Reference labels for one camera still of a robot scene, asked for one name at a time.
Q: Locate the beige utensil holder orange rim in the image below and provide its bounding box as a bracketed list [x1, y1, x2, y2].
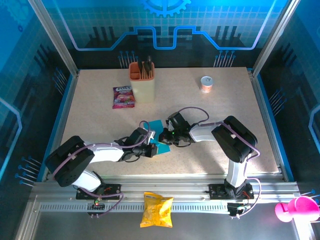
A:
[128, 61, 156, 104]

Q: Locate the magenta candy bag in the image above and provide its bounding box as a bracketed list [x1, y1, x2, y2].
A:
[112, 85, 136, 110]

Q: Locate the small can orange label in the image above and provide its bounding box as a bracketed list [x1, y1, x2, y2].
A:
[200, 76, 214, 94]

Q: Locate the yellow chips bag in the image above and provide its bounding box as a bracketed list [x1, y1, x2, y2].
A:
[139, 191, 175, 229]

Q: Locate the left small circuit board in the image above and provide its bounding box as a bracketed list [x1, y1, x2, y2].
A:
[87, 201, 106, 210]

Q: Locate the small circuit board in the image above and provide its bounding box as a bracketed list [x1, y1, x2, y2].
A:
[87, 201, 106, 210]
[227, 202, 251, 217]

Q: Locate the right small circuit board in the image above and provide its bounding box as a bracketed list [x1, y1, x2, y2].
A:
[227, 202, 251, 217]

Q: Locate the pink plastic cup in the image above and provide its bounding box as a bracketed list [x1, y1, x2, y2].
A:
[274, 196, 320, 223]

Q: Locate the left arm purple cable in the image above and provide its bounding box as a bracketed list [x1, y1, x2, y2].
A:
[51, 120, 151, 219]

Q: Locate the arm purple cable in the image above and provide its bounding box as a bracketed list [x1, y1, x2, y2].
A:
[51, 120, 151, 219]
[174, 106, 262, 220]

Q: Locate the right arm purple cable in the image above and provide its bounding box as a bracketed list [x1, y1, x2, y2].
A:
[174, 106, 262, 220]

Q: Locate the aluminium front frame rail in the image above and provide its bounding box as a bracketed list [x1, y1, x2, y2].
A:
[33, 174, 300, 201]

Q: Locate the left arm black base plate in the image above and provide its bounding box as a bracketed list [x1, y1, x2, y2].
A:
[75, 183, 123, 201]

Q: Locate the slotted grey cable duct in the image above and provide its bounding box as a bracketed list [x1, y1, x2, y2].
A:
[39, 202, 231, 213]

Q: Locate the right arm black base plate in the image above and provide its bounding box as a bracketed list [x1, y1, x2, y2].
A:
[208, 183, 255, 201]

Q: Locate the right aluminium corner post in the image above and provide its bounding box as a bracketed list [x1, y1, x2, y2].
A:
[252, 0, 301, 76]

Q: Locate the aluminium corner post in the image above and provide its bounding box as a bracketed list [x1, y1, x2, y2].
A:
[252, 0, 301, 76]
[27, 0, 80, 77]

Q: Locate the left aluminium corner post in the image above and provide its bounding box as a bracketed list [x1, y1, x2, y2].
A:
[27, 0, 80, 77]

